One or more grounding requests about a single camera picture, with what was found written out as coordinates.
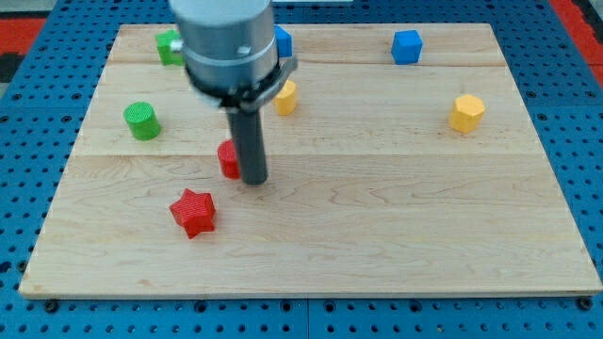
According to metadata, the blue block behind arm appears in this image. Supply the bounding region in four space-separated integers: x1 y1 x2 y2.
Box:
274 25 293 57

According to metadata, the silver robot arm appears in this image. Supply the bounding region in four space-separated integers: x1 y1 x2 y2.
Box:
169 0 298 112

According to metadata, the yellow hexagon block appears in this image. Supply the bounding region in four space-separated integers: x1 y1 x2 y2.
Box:
448 94 485 134

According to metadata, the yellow cylinder block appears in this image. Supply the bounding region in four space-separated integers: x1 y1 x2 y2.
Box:
272 80 298 116

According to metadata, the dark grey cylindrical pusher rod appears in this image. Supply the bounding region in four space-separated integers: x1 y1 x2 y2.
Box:
226 108 268 186

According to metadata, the red cylinder block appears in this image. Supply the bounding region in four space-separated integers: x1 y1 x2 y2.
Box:
217 139 240 179

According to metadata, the wooden board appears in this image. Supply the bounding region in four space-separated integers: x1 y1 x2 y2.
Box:
20 24 602 299

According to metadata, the red star block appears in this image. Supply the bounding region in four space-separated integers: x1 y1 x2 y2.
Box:
170 188 216 239

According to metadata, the blue cube block right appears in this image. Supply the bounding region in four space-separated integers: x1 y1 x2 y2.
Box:
391 30 423 65

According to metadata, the green cylinder block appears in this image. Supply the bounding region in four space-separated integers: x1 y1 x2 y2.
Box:
123 102 161 141

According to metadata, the green cube block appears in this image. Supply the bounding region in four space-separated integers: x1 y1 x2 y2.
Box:
155 29 184 66

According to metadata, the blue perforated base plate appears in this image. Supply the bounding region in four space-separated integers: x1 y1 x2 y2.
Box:
1 1 602 338

